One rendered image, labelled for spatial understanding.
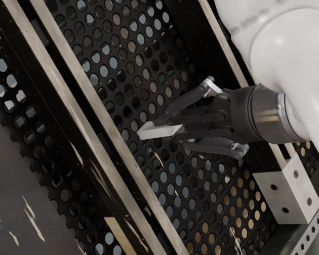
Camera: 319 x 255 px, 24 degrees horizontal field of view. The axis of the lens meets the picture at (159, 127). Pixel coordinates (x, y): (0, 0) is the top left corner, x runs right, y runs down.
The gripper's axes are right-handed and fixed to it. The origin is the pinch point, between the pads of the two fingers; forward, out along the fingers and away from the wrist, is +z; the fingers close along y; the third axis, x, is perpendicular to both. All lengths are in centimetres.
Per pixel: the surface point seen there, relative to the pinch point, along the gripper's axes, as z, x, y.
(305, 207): 0.8, -23.4, -33.8
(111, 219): 5.8, 12.1, -7.6
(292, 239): 3.2, -18.7, -37.6
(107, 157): 0.7, 10.7, 2.4
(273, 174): 3.0, -22.0, -24.8
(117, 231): 6.3, 12.1, -10.0
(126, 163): 0.7, 8.4, -0.5
